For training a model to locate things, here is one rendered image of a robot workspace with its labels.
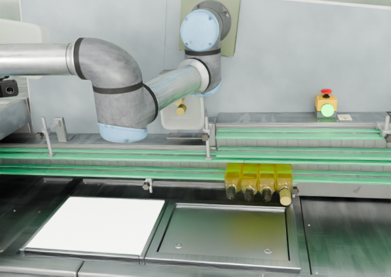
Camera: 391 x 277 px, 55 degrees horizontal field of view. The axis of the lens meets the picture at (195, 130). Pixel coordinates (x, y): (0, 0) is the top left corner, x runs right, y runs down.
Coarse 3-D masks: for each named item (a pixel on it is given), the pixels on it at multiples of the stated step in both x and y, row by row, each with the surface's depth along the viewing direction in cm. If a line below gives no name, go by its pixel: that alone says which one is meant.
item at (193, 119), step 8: (192, 96) 152; (184, 104) 154; (192, 104) 154; (200, 104) 146; (168, 112) 156; (184, 112) 156; (192, 112) 155; (200, 112) 154; (168, 120) 155; (176, 120) 156; (184, 120) 155; (192, 120) 155; (200, 120) 154; (168, 128) 152; (176, 128) 151; (184, 128) 150; (192, 128) 150; (200, 128) 149
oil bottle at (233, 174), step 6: (228, 168) 135; (234, 168) 135; (240, 168) 135; (228, 174) 131; (234, 174) 131; (240, 174) 131; (228, 180) 128; (234, 180) 128; (240, 180) 129; (240, 186) 130
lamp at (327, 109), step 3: (324, 105) 138; (327, 105) 137; (330, 105) 137; (321, 108) 139; (324, 108) 137; (327, 108) 137; (330, 108) 136; (321, 111) 139; (324, 111) 137; (327, 111) 137; (330, 111) 137; (333, 111) 137; (324, 114) 138; (327, 114) 137; (330, 114) 137
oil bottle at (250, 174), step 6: (246, 168) 136; (252, 168) 135; (258, 168) 137; (246, 174) 132; (252, 174) 131; (258, 174) 139; (246, 180) 128; (252, 180) 128; (246, 186) 127; (252, 186) 127
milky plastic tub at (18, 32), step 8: (0, 24) 124; (8, 24) 124; (16, 24) 116; (24, 24) 115; (32, 24) 115; (0, 32) 125; (8, 32) 125; (16, 32) 124; (24, 32) 124; (32, 32) 123; (40, 32) 115; (48, 32) 122; (0, 40) 126; (8, 40) 126; (16, 40) 125; (24, 40) 125; (32, 40) 124; (40, 40) 116; (48, 40) 123
